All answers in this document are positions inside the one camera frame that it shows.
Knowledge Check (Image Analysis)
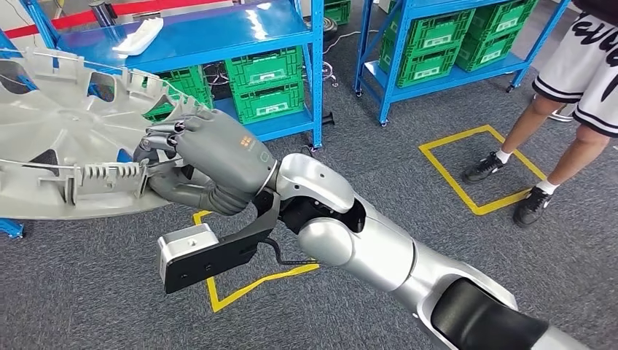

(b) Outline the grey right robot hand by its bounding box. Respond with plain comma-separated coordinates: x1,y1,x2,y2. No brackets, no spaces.
133,108,280,217

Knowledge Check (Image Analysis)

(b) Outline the grey plastic wheel hubcap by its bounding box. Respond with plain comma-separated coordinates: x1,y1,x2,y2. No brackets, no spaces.
0,47,216,222

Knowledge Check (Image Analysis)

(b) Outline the white plastic trim part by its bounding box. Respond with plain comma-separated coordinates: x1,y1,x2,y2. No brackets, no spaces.
112,17,165,56

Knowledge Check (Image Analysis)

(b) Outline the black round stool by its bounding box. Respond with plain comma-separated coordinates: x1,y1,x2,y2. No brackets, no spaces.
302,15,339,88

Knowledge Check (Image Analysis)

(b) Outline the red barrier belt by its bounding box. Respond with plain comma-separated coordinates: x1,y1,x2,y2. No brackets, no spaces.
4,0,228,39

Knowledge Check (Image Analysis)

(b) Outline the yellow floor tape square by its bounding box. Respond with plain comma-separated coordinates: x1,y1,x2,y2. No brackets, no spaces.
418,124,547,217

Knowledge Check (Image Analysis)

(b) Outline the round steel stanchion base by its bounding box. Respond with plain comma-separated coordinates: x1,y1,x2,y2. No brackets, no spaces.
547,104,576,123

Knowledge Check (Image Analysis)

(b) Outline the person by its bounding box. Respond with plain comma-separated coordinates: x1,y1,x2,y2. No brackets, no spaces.
461,0,618,229

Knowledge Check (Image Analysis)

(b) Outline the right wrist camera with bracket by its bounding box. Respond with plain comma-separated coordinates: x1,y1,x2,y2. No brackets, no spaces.
157,188,282,295

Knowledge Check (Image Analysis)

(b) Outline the black camera cable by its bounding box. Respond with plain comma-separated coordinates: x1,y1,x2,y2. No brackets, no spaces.
262,237,320,267

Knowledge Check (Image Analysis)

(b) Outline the black stanchion post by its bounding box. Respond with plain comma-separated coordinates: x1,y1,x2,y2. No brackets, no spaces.
88,0,120,28

